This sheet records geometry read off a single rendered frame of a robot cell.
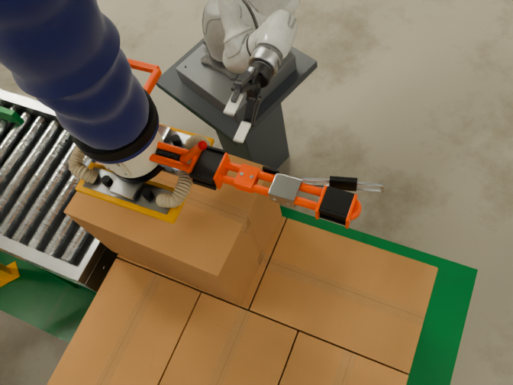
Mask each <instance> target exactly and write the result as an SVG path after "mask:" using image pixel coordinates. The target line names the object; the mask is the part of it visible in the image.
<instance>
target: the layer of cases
mask: <svg viewBox="0 0 513 385"><path fill-rule="evenodd" d="M117 257H118V258H119V259H118V258H116V259H115V262H114V263H113V264H112V266H111V269H110V270H109V272H108V274H107V276H106V278H105V279H104V281H103V283H102V285H101V286H100V288H99V290H98V292H97V294H96V295H95V298H94V299H93V301H92V303H91V305H90V307H89V309H88V310H87V312H86V314H85V316H84V318H83V319H82V321H81V323H80V325H79V327H78V328H77V330H76V333H75V334H74V336H73V338H72V340H71V342H70V343H69V345H68V347H67V349H66V350H65V352H64V354H63V356H62V358H61V359H60V362H59V363H58V365H57V367H56V369H55V371H54V372H53V374H52V376H51V378H50V380H49V382H48V383H47V385H406V384H407V381H408V374H409V373H410V370H411V365H412V362H413V359H414V356H415V351H416V347H417V345H418V339H419V337H420V334H421V329H422V325H423V323H424V317H425V315H426V311H427V308H428V303H429V301H430V298H431V293H432V289H433V286H434V281H435V278H436V276H437V271H438V267H434V266H431V265H429V264H425V263H422V262H420V261H417V260H413V259H411V258H408V257H404V256H402V255H399V254H395V253H392V252H390V251H385V250H383V249H380V248H377V247H373V246H371V245H368V244H364V243H362V242H359V241H355V240H353V239H350V238H346V237H344V236H341V235H337V234H335V233H332V232H329V231H325V230H323V229H320V228H316V227H313V226H310V225H306V224H304V223H301V222H297V221H295V220H292V219H290V218H287V219H286V217H283V216H282V217H281V219H280V221H279V224H278V226H277V228H276V230H275V233H274V235H273V237H272V239H271V242H270V243H269V246H268V248H267V250H266V253H265V254H264V256H263V259H262V261H261V263H260V266H259V268H258V270H257V272H256V275H255V277H254V278H253V281H252V283H251V285H250V288H249V289H248V292H247V294H246V296H245V298H244V301H243V303H242V305H241V306H237V305H235V304H233V303H232V302H228V301H227V300H224V299H222V298H219V297H217V296H214V295H212V294H210V293H207V292H205V291H203V290H200V289H199V288H196V287H194V286H191V285H189V284H187V283H184V282H182V281H180V280H177V279H175V278H173V277H171V276H168V275H166V274H164V273H161V272H159V271H157V270H154V269H152V268H150V267H147V266H145V265H143V264H140V263H138V262H136V261H134V260H131V259H129V258H127V257H124V256H122V255H120V254H118V256H117Z"/></svg>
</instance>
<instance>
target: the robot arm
mask: <svg viewBox="0 0 513 385"><path fill-rule="evenodd" d="M299 2H300V0H210V1H209V2H208V3H207V4H206V5H205V7H204V10H203V13H202V32H203V36H204V41H203V43H204V45H205V46H207V48H208V51H209V52H208V53H207V54H206V55H205V56H204V57H203V58H201V63H202V65H205V66H210V67H211V68H212V69H214V70H217V71H218V72H220V73H222V74H224V75H226V76H227V77H228V78H229V79H230V80H234V82H233V84H234V86H235V87H233V86H232V87H231V91H234V92H233V93H232V95H231V97H230V99H229V101H228V103H227V105H226V107H225V109H224V111H223V113H224V114H226V115H231V116H234V114H235V112H236V110H237V108H238V106H239V104H240V102H241V100H242V98H243V97H244V95H243V94H241V93H244V92H247V97H246V101H247V106H246V111H245V115H244V121H242V122H241V123H240V126H239V128H238V130H237V133H236V134H235V136H234V139H233V141H234V142H237V143H240V144H242V143H243V142H244V139H245V137H246V136H247V133H248V131H249V129H250V128H253V126H254V123H255V120H256V117H257V112H258V109H259V106H260V102H261V100H262V96H261V95H260V93H261V89H262V88H263V87H266V86H268V85H269V83H270V80H271V79H272V77H274V76H275V75H276V74H277V71H278V69H279V67H280V65H281V64H282V61H283V59H284V58H285V57H286V56H287V54H288V53H289V51H290V49H291V47H292V45H293V43H294V40H295V36H296V32H297V26H298V22H297V20H296V19H295V17H294V16H293V14H294V13H295V11H296V10H297V8H298V6H299ZM241 73H242V74H241ZM239 74H241V75H240V76H238V75H239ZM250 98H252V99H250Z"/></svg>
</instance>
